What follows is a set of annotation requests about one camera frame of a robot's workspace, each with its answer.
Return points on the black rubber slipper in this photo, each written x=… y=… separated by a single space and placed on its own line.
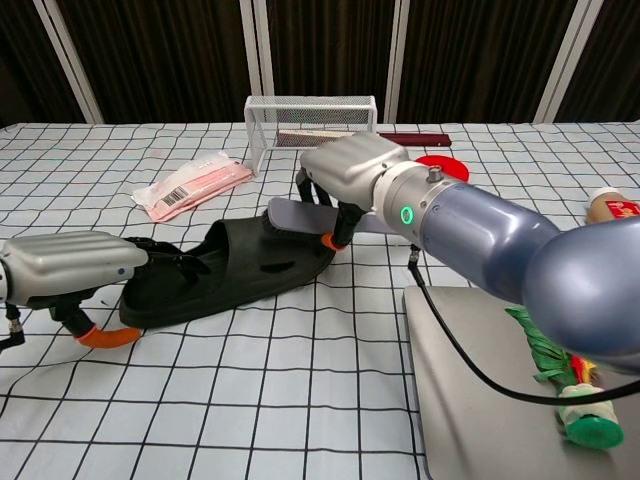
x=260 y=270

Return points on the pink white plastic packet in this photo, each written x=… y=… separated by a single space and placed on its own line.
x=195 y=187

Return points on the dark red folded fan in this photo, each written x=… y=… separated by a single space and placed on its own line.
x=420 y=140

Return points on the white black checked tablecloth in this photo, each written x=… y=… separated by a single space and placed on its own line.
x=250 y=400

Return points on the brown drink bottle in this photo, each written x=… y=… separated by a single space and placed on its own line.
x=607 y=207

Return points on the white metal frame post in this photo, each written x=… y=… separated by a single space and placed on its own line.
x=67 y=60
x=245 y=50
x=565 y=60
x=392 y=60

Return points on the red plastic disc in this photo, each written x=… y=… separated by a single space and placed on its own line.
x=450 y=167

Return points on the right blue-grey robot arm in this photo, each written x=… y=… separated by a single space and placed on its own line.
x=500 y=240

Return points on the grey flat tray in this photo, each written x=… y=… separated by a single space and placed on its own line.
x=450 y=440

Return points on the colourful feather shuttlecock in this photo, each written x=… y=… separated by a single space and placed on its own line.
x=595 y=430

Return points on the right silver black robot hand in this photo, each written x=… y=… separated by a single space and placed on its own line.
x=350 y=165

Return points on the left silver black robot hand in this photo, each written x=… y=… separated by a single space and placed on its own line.
x=65 y=260

